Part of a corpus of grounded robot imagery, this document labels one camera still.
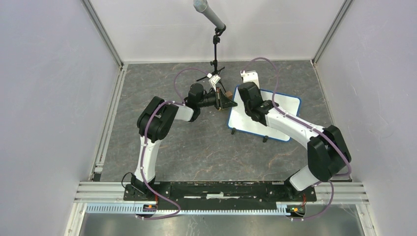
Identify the black microphone tripod stand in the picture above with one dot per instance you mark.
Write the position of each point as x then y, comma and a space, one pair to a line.
216, 39

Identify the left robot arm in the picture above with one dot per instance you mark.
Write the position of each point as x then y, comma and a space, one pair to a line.
156, 120

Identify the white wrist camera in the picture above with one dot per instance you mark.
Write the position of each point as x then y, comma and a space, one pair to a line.
213, 80
250, 76

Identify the aluminium frame rail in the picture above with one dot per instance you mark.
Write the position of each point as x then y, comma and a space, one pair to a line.
109, 196

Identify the slotted cable duct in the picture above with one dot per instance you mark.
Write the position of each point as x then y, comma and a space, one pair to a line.
145, 210

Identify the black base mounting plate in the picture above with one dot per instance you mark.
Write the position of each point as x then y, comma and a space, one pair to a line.
220, 195

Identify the blue framed whiteboard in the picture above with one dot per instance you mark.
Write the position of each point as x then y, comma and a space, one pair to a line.
241, 121

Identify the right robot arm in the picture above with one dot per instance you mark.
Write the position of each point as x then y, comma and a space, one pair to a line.
327, 152

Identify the grey microphone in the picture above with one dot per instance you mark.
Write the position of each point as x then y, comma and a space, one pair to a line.
202, 7

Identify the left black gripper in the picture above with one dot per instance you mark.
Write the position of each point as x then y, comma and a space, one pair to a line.
222, 101

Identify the small wooden cube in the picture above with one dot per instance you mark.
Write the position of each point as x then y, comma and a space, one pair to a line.
229, 95

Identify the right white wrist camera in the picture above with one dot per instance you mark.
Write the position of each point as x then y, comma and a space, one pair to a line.
250, 76

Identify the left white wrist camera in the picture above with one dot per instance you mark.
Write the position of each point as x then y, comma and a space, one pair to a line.
213, 80

